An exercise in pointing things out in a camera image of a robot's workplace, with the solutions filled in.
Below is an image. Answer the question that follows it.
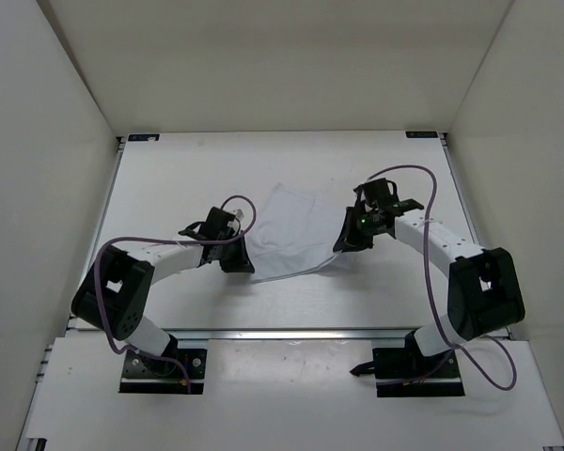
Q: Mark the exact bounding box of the right blue table label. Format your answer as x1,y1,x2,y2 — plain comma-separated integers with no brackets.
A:
405,131,438,139

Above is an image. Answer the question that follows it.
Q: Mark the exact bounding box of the left blue table label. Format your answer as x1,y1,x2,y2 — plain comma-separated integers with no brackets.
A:
127,133,160,142

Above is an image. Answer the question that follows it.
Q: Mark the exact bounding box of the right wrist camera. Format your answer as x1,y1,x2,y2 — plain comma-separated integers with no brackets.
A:
354,178,424,215

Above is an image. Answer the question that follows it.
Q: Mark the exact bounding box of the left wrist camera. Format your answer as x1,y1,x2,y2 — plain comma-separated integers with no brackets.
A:
178,207,241,241

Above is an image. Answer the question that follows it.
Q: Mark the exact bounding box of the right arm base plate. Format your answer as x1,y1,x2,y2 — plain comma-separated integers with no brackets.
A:
350,347,465,398

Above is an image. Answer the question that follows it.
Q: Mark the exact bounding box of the white skirt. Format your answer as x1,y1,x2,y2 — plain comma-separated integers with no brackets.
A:
245,183,355,284

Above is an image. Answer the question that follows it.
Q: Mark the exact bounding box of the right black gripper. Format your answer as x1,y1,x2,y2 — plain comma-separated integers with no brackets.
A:
335,207,384,253

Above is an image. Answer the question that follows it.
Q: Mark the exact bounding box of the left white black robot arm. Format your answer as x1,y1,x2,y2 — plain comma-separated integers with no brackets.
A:
70,219,255,382

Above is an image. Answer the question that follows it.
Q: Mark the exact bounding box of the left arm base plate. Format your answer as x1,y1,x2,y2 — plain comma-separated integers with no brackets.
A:
118,344,208,395

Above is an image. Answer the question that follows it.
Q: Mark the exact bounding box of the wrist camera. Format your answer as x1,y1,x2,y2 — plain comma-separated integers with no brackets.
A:
354,178,424,215
178,207,241,241

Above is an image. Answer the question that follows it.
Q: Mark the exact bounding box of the blue table label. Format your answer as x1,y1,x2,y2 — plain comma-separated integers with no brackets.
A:
127,133,160,142
405,131,438,139

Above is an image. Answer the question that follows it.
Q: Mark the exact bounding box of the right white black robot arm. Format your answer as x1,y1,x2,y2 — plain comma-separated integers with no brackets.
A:
334,202,525,377

